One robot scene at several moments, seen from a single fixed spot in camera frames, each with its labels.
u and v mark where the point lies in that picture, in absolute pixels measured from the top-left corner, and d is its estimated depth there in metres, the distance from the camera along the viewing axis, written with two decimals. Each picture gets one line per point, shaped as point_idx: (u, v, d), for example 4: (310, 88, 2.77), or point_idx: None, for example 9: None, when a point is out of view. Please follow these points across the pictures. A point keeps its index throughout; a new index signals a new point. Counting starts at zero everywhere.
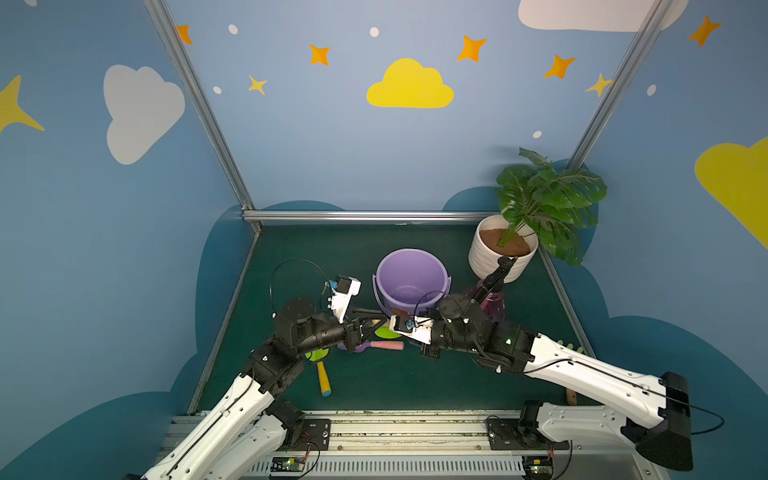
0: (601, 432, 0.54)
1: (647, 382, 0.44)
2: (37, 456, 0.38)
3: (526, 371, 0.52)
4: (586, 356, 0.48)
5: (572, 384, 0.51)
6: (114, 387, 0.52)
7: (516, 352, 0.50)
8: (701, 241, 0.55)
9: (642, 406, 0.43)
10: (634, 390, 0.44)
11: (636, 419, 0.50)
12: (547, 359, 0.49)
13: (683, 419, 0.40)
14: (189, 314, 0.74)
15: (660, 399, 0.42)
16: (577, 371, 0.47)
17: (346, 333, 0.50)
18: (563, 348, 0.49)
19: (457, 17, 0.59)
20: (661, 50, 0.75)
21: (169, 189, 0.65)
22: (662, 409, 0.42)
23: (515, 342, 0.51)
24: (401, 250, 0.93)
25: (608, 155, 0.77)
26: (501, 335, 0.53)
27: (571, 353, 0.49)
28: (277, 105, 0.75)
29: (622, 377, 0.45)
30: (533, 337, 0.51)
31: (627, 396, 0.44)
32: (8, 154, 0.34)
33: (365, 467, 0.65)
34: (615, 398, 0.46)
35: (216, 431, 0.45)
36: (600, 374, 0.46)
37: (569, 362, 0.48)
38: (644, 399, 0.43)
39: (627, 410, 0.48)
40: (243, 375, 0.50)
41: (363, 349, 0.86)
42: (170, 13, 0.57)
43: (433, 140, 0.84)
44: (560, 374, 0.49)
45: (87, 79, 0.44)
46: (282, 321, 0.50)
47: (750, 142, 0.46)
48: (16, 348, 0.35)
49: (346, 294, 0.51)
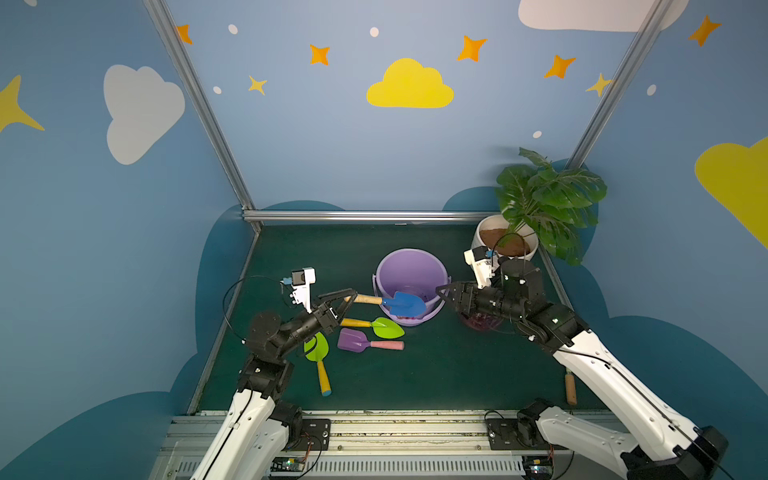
0: (601, 454, 0.53)
1: (679, 420, 0.41)
2: (37, 456, 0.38)
3: (552, 353, 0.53)
4: (628, 371, 0.46)
5: (596, 386, 0.48)
6: (114, 387, 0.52)
7: (557, 332, 0.50)
8: (701, 241, 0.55)
9: (659, 434, 0.41)
10: (660, 419, 0.42)
11: (645, 447, 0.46)
12: (586, 352, 0.48)
13: (699, 466, 0.38)
14: (189, 314, 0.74)
15: (683, 438, 0.40)
16: (611, 377, 0.46)
17: (319, 321, 0.61)
18: (607, 352, 0.48)
19: (458, 17, 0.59)
20: (661, 50, 0.75)
21: (169, 190, 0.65)
22: (678, 447, 0.40)
23: (560, 323, 0.51)
24: (401, 250, 0.93)
25: (608, 155, 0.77)
26: (547, 313, 0.53)
27: (613, 360, 0.47)
28: (276, 105, 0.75)
29: (654, 404, 0.43)
30: (582, 329, 0.50)
31: (649, 420, 0.42)
32: (9, 154, 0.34)
33: (365, 467, 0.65)
34: (635, 417, 0.44)
35: (233, 442, 0.47)
36: (632, 391, 0.44)
37: (605, 365, 0.47)
38: (666, 431, 0.41)
39: (642, 433, 0.44)
40: (242, 390, 0.53)
41: (362, 348, 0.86)
42: (170, 12, 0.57)
43: (433, 139, 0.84)
44: (591, 371, 0.48)
45: (87, 79, 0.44)
46: (254, 342, 0.51)
47: (750, 142, 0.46)
48: (15, 349, 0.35)
49: (305, 285, 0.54)
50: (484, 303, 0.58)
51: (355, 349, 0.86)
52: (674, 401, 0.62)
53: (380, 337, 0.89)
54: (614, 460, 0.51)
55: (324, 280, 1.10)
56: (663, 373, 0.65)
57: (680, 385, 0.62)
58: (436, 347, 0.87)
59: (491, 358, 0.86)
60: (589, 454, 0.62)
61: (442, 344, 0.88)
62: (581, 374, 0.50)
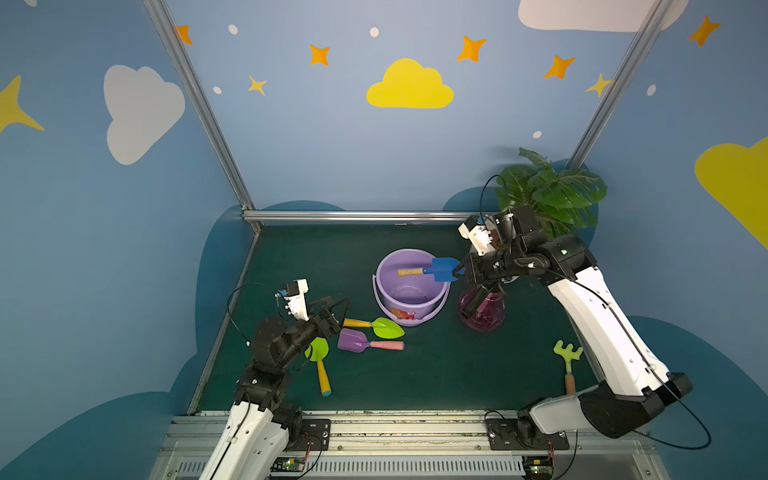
0: (566, 405, 0.57)
1: (656, 365, 0.41)
2: (37, 456, 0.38)
3: (555, 287, 0.48)
4: (624, 314, 0.44)
5: (583, 322, 0.47)
6: (114, 388, 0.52)
7: (558, 257, 0.45)
8: (702, 241, 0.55)
9: (631, 375, 0.41)
10: (638, 360, 0.41)
11: (611, 384, 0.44)
12: (587, 287, 0.44)
13: (659, 403, 0.39)
14: (189, 315, 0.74)
15: (654, 382, 0.40)
16: (605, 315, 0.43)
17: (320, 326, 0.66)
18: (609, 291, 0.45)
19: (458, 17, 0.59)
20: (661, 50, 0.75)
21: (168, 190, 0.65)
22: (646, 388, 0.40)
23: (566, 254, 0.46)
24: (401, 250, 0.93)
25: (608, 155, 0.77)
26: (556, 245, 0.47)
27: (611, 299, 0.44)
28: (277, 106, 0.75)
29: (638, 346, 0.42)
30: (588, 266, 0.46)
31: (628, 361, 0.42)
32: (9, 154, 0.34)
33: (365, 467, 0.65)
34: (612, 355, 0.44)
35: (230, 458, 0.47)
36: (622, 332, 0.42)
37: (603, 303, 0.44)
38: (639, 373, 0.41)
39: (612, 370, 0.44)
40: (239, 403, 0.53)
41: (362, 348, 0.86)
42: (170, 13, 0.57)
43: (433, 139, 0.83)
44: (584, 307, 0.45)
45: (88, 80, 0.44)
46: (258, 345, 0.52)
47: (750, 142, 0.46)
48: (16, 349, 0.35)
49: (298, 295, 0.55)
50: (488, 270, 0.61)
51: (355, 350, 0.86)
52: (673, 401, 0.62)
53: (380, 338, 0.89)
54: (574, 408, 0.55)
55: (324, 280, 1.10)
56: None
57: None
58: (435, 347, 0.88)
59: (491, 358, 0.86)
60: (557, 409, 0.60)
61: (442, 344, 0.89)
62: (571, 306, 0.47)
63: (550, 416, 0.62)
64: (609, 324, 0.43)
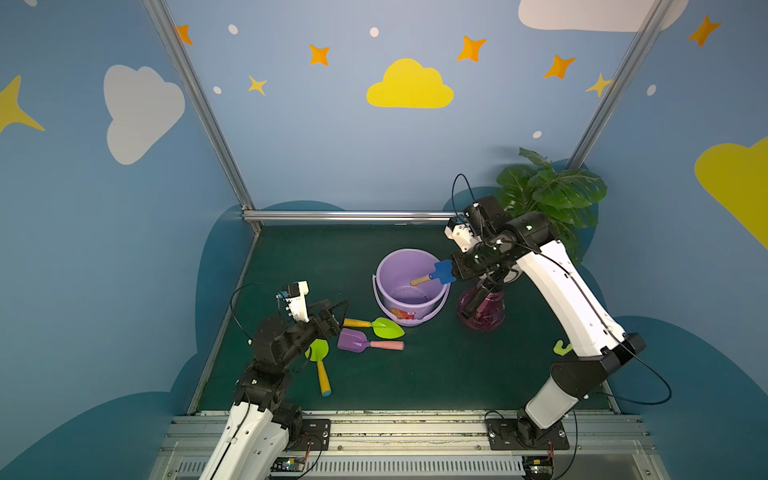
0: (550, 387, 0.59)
1: (613, 327, 0.45)
2: (36, 457, 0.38)
3: (526, 262, 0.50)
4: (585, 283, 0.47)
5: (548, 293, 0.50)
6: (113, 388, 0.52)
7: (523, 232, 0.48)
8: (702, 241, 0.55)
9: (591, 336, 0.45)
10: (597, 323, 0.45)
11: (575, 347, 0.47)
12: (550, 259, 0.47)
13: (615, 361, 0.42)
14: (189, 315, 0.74)
15: (612, 342, 0.44)
16: (567, 284, 0.46)
17: (320, 327, 0.66)
18: (570, 263, 0.48)
19: (458, 17, 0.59)
20: (661, 50, 0.75)
21: (168, 190, 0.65)
22: (605, 348, 0.44)
23: (532, 228, 0.49)
24: (401, 250, 0.93)
25: (608, 155, 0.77)
26: (522, 222, 0.49)
27: (572, 270, 0.47)
28: (277, 106, 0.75)
29: (597, 310, 0.45)
30: (552, 239, 0.49)
31: (587, 324, 0.45)
32: (9, 154, 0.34)
33: (365, 467, 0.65)
34: (574, 320, 0.47)
35: (229, 459, 0.47)
36: (582, 299, 0.46)
37: (564, 273, 0.47)
38: (598, 334, 0.44)
39: (576, 334, 0.47)
40: (239, 403, 0.52)
41: (362, 348, 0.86)
42: (170, 13, 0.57)
43: (433, 139, 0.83)
44: (548, 278, 0.48)
45: (88, 80, 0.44)
46: (259, 344, 0.53)
47: (750, 142, 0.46)
48: (16, 349, 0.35)
49: (299, 297, 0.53)
50: (473, 266, 0.65)
51: (355, 350, 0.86)
52: (673, 401, 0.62)
53: (380, 338, 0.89)
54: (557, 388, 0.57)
55: (324, 280, 1.10)
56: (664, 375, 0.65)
57: (679, 386, 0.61)
58: (435, 347, 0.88)
59: (491, 358, 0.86)
60: (542, 393, 0.62)
61: (442, 344, 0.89)
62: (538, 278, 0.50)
63: (539, 402, 0.64)
64: (571, 291, 0.46)
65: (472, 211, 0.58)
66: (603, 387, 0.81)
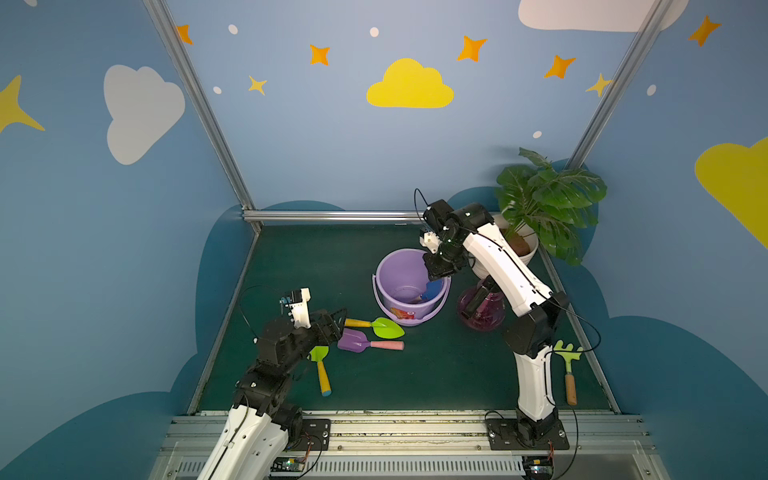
0: (521, 366, 0.64)
1: (541, 285, 0.54)
2: (37, 456, 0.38)
3: (469, 245, 0.61)
4: (516, 254, 0.57)
5: (488, 266, 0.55)
6: (113, 388, 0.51)
7: (466, 221, 0.58)
8: (703, 240, 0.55)
9: (522, 295, 0.54)
10: (527, 284, 0.54)
11: (514, 308, 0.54)
12: (486, 238, 0.57)
13: (543, 313, 0.51)
14: (189, 315, 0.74)
15: (540, 297, 0.53)
16: (501, 256, 0.56)
17: (321, 332, 0.68)
18: (502, 240, 0.58)
19: (458, 17, 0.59)
20: (660, 51, 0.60)
21: (168, 189, 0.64)
22: (534, 304, 0.52)
23: (471, 216, 0.59)
24: (401, 250, 0.93)
25: (608, 155, 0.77)
26: (463, 210, 0.60)
27: (504, 245, 0.57)
28: (277, 105, 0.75)
29: (527, 275, 0.55)
30: (489, 221, 0.59)
31: (519, 286, 0.54)
32: (9, 154, 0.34)
33: (365, 467, 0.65)
34: (510, 285, 0.56)
35: (226, 463, 0.47)
36: (513, 267, 0.55)
37: (498, 248, 0.57)
38: (529, 294, 0.53)
39: (512, 296, 0.57)
40: (238, 406, 0.52)
41: (362, 348, 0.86)
42: (170, 12, 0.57)
43: (433, 138, 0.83)
44: (487, 254, 0.58)
45: (88, 80, 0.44)
46: (264, 344, 0.54)
47: (750, 142, 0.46)
48: (16, 349, 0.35)
49: (302, 302, 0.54)
50: (444, 262, 0.75)
51: (355, 350, 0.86)
52: (672, 401, 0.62)
53: (380, 337, 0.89)
54: (521, 359, 0.62)
55: (324, 281, 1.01)
56: (663, 375, 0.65)
57: (679, 386, 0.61)
58: (435, 347, 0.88)
59: (491, 358, 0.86)
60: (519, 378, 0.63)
61: (442, 344, 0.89)
62: (478, 255, 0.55)
63: (522, 393, 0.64)
64: (504, 262, 0.56)
65: (427, 213, 0.71)
66: (603, 387, 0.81)
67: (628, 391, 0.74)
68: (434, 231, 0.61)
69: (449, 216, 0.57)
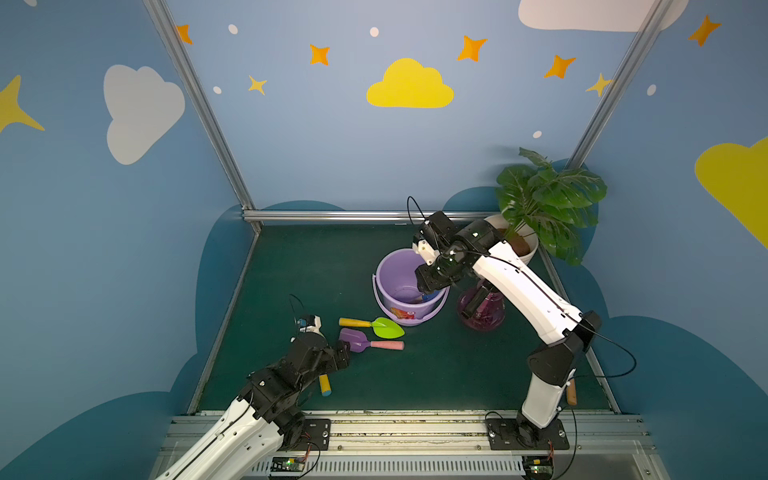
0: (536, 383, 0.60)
1: (569, 308, 0.48)
2: (36, 456, 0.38)
3: (477, 266, 0.55)
4: (534, 275, 0.50)
5: (506, 290, 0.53)
6: (113, 387, 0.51)
7: (474, 242, 0.52)
8: (703, 240, 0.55)
9: (551, 321, 0.48)
10: (553, 308, 0.48)
11: (542, 336, 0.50)
12: (501, 259, 0.51)
13: (580, 341, 0.45)
14: (189, 315, 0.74)
15: (571, 322, 0.47)
16: (520, 278, 0.50)
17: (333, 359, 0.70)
18: (518, 259, 0.52)
19: (458, 17, 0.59)
20: (660, 51, 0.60)
21: (167, 190, 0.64)
22: (566, 330, 0.46)
23: (480, 236, 0.53)
24: (401, 250, 0.93)
25: (608, 155, 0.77)
26: (470, 230, 0.54)
27: (522, 265, 0.51)
28: (276, 105, 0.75)
29: (551, 298, 0.49)
30: (498, 241, 0.53)
31: (546, 311, 0.48)
32: (9, 153, 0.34)
33: (365, 467, 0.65)
34: (535, 310, 0.50)
35: (210, 453, 0.47)
36: (535, 290, 0.49)
37: (515, 269, 0.51)
38: (558, 319, 0.47)
39: (539, 323, 0.50)
40: (241, 399, 0.53)
41: (362, 348, 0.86)
42: (170, 12, 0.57)
43: (433, 138, 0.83)
44: (502, 277, 0.52)
45: (87, 79, 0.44)
46: (299, 347, 0.57)
47: (750, 142, 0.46)
48: (16, 349, 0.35)
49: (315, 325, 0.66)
50: (439, 276, 0.69)
51: (355, 350, 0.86)
52: (672, 400, 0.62)
53: (380, 337, 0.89)
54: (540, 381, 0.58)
55: (324, 281, 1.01)
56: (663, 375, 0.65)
57: (679, 385, 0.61)
58: (435, 347, 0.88)
59: (491, 359, 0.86)
60: (531, 391, 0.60)
61: (442, 344, 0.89)
62: (494, 279, 0.54)
63: (531, 401, 0.65)
64: (523, 285, 0.50)
65: (426, 226, 0.62)
66: (603, 387, 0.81)
67: (628, 391, 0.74)
68: (429, 241, 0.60)
69: (453, 236, 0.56)
